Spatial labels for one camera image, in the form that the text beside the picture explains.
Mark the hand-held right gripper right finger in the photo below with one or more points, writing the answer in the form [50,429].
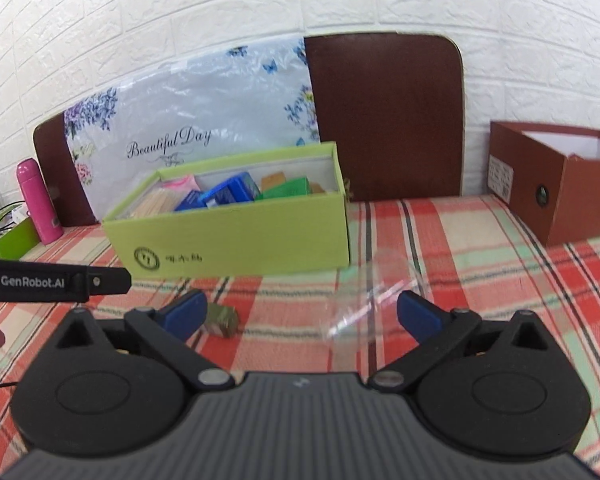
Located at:
[417,314]

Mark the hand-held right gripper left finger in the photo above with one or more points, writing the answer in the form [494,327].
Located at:
[186,310]

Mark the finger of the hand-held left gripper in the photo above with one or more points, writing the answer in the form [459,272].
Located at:
[111,281]

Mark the clear plastic cup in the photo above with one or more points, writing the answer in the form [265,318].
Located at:
[380,270]

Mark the green cardboard box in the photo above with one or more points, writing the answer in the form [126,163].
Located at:
[230,240]

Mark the small olive green packet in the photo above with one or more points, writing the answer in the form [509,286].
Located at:
[224,321]

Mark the small light green box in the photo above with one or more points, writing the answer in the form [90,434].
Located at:
[10,242]

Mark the white power strip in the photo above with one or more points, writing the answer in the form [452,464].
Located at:
[21,214]

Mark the plaid tablecloth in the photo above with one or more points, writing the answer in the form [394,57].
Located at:
[480,260]

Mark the pink bottle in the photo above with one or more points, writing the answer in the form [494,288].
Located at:
[37,200]

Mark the bundle of wooden sticks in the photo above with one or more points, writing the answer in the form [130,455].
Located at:
[157,205]

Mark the small blue box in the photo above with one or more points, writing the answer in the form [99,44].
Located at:
[190,201]

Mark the pink packet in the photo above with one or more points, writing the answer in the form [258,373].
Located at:
[182,183]

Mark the large blue box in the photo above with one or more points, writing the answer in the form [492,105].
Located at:
[232,191]

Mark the orange brown packet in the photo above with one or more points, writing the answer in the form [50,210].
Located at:
[274,181]

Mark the brown cardboard box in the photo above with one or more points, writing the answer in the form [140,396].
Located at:
[555,195]

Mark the floral plastic bag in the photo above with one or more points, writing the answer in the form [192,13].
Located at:
[180,110]

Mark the dark brown wooden board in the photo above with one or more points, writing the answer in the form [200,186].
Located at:
[380,120]

